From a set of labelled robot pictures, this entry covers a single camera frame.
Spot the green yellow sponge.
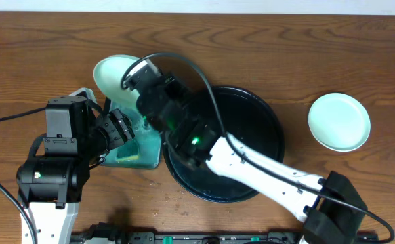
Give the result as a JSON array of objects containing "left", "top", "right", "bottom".
[{"left": 115, "top": 140, "right": 139, "bottom": 163}]

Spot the mint plate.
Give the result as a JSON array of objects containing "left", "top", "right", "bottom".
[
  {"left": 93, "top": 54, "right": 140, "bottom": 110},
  {"left": 308, "top": 93, "right": 371, "bottom": 153}
]

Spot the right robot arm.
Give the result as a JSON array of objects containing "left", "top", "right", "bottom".
[{"left": 125, "top": 75, "right": 368, "bottom": 243}]

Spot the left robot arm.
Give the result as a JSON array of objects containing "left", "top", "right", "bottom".
[{"left": 17, "top": 108, "right": 134, "bottom": 243}]

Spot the black rectangular water tray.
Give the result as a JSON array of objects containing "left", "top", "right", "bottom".
[{"left": 102, "top": 98, "right": 161, "bottom": 170}]

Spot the black round tray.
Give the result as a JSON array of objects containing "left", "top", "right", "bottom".
[{"left": 163, "top": 87, "right": 285, "bottom": 203}]

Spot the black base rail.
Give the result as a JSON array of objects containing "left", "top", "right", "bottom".
[{"left": 70, "top": 222, "right": 379, "bottom": 244}]

